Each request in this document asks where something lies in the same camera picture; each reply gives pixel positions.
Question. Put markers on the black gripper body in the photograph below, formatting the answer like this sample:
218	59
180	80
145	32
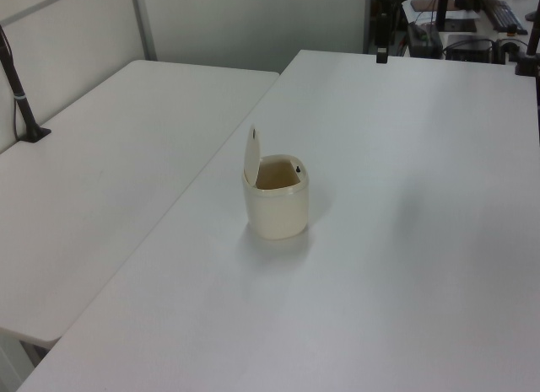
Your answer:
383	29

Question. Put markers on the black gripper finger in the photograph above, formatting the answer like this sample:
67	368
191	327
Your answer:
385	56
379	57

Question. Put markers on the cream plastic trash bin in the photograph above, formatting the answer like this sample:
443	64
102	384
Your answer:
276	215

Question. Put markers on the black device with green parts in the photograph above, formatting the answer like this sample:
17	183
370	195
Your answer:
424	40

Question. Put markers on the black monitor stand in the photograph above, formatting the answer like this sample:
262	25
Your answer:
444	12

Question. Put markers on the black box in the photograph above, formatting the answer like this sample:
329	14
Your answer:
469	47

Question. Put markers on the black keyboard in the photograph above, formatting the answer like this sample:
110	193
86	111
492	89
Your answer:
506	16

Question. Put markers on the black clamp pole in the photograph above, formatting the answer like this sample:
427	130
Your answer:
529	50

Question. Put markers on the black pole with taped band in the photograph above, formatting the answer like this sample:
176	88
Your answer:
19	99

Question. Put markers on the grey partition frame post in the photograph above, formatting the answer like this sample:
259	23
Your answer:
143	23

